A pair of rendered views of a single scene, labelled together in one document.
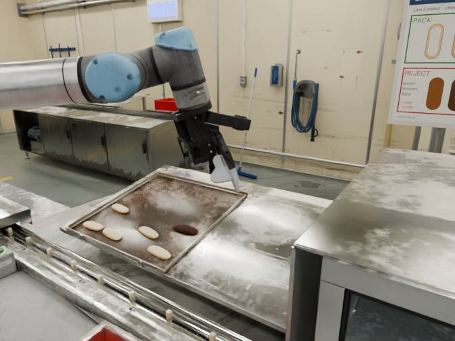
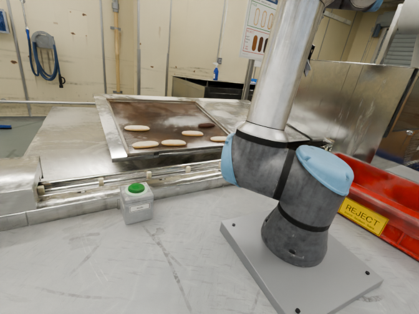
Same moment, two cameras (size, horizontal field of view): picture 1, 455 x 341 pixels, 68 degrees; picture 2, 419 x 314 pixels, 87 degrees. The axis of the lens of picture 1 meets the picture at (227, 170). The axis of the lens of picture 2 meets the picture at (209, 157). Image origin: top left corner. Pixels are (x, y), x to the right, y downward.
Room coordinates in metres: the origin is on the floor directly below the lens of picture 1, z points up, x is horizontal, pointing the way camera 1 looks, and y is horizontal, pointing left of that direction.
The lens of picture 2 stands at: (0.63, 1.11, 1.22)
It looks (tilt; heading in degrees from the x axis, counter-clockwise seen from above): 23 degrees down; 293
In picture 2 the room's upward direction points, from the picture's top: 8 degrees clockwise
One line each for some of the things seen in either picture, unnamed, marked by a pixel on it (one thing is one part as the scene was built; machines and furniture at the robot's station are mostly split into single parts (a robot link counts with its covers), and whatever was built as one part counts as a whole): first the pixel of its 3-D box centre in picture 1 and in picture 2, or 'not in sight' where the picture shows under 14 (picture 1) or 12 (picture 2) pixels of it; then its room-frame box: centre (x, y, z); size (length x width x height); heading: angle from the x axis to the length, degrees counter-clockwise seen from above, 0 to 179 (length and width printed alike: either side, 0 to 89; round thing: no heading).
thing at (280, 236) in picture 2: not in sight; (298, 224); (0.58, 0.64, 0.90); 0.15 x 0.15 x 0.10
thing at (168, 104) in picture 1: (176, 104); not in sight; (4.76, 0.71, 0.94); 0.51 x 0.36 x 0.13; 60
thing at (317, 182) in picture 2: not in sight; (312, 182); (0.58, 0.64, 1.01); 0.13 x 0.12 x 0.14; 3
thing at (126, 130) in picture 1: (108, 131); not in sight; (4.97, 1.77, 0.51); 3.00 x 1.26 x 1.03; 56
